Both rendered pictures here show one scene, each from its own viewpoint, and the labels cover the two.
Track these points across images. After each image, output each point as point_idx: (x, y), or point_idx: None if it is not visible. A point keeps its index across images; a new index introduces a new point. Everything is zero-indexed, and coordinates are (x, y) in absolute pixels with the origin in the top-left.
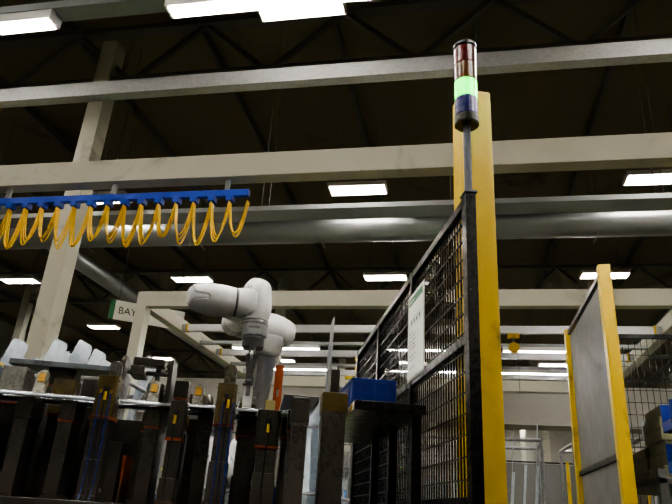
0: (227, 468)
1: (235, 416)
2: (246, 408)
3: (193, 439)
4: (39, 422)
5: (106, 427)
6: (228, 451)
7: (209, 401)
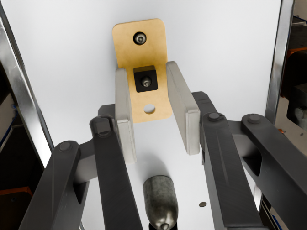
0: (297, 18)
1: (27, 129)
2: (284, 51)
3: (35, 183)
4: None
5: (273, 227)
6: (297, 33)
7: (177, 200)
